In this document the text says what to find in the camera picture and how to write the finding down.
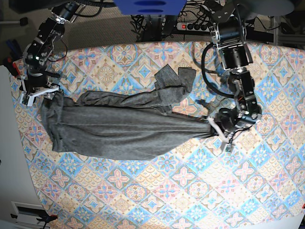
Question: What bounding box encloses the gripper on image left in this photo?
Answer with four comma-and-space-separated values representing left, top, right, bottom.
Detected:
20, 70, 62, 106

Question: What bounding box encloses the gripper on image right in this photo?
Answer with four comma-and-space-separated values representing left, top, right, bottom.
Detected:
207, 107, 260, 153

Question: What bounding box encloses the grey t-shirt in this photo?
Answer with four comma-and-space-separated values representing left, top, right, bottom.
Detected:
41, 65, 215, 160

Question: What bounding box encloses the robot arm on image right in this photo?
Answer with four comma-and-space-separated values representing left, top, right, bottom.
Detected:
201, 0, 262, 153

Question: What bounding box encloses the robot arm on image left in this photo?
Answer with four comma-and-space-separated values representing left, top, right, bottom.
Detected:
20, 1, 81, 106

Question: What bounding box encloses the red black clamp left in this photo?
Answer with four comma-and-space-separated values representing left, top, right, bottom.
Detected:
2, 57, 20, 78

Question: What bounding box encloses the patterned tablecloth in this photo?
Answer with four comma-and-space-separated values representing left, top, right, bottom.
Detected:
9, 42, 305, 229

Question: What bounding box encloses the white power strip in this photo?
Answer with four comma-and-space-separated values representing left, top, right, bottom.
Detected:
176, 22, 209, 32

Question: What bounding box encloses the white vent panel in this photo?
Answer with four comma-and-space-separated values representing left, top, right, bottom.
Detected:
10, 201, 47, 229

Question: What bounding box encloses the black orange clamp bottom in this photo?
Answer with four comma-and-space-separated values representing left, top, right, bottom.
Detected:
36, 215, 58, 224

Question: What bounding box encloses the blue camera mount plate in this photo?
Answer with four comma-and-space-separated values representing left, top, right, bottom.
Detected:
113, 0, 186, 15

